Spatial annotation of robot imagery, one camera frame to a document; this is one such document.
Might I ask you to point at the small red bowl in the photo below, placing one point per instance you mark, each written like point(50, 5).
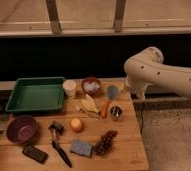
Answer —
point(91, 85)

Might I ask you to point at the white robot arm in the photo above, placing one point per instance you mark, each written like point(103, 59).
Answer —
point(147, 67)

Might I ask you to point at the green plastic tray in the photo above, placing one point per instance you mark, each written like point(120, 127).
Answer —
point(39, 94)

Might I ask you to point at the blue plastic cup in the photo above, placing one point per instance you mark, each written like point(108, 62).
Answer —
point(112, 92)

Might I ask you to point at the orange carrot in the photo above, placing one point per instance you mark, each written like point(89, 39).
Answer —
point(105, 109)

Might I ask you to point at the white paper cup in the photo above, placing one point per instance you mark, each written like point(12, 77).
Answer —
point(69, 87)

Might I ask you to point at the metal fork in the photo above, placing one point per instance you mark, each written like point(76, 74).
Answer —
point(88, 114)

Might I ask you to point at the round metal tin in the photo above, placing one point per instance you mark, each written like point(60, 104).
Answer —
point(115, 113)

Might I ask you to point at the orange fruit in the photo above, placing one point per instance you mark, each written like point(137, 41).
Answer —
point(76, 125)

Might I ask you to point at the bunch of dark grapes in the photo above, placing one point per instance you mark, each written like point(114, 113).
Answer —
point(104, 145)

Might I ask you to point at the black toy brush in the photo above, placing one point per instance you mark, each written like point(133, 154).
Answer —
point(56, 127)

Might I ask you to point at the blue sponge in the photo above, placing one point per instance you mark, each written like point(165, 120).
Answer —
point(81, 148)

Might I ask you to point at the purple bowl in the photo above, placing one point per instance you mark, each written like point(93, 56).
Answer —
point(21, 129)

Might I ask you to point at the black rectangular block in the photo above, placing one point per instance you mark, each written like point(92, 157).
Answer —
point(35, 153)

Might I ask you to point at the black handled knife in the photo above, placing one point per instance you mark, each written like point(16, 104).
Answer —
point(57, 147)

